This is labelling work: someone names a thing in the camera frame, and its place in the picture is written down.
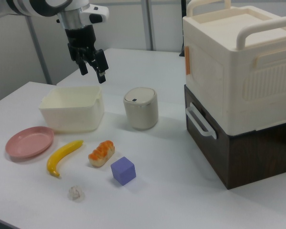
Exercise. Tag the dark brown wooden drawer box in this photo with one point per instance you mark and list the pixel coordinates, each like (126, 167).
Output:
(252, 157)

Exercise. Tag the small beige lidded trash can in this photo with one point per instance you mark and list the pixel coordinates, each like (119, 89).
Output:
(141, 112)

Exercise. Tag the black clamped pole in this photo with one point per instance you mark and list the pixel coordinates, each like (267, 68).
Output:
(182, 35)

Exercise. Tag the toy bread with orange glaze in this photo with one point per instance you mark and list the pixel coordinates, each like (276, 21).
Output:
(101, 153)

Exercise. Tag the white black Franka robot arm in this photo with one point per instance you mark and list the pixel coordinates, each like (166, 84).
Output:
(38, 7)

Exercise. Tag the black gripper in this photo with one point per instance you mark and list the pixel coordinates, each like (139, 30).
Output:
(81, 40)

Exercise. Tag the grey metal partition post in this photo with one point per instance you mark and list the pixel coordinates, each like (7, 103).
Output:
(39, 55)
(150, 26)

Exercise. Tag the pink plastic plate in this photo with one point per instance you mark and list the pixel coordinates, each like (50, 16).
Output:
(28, 143)

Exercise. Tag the yellow toy banana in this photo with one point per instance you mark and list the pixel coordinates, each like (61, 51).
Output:
(59, 155)

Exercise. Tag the cream square plastic tub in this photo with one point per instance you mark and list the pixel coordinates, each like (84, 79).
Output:
(69, 117)

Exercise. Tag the small crumpled pale object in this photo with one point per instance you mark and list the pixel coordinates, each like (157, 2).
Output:
(75, 193)

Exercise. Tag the purple cube block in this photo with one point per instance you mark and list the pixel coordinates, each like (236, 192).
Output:
(123, 172)

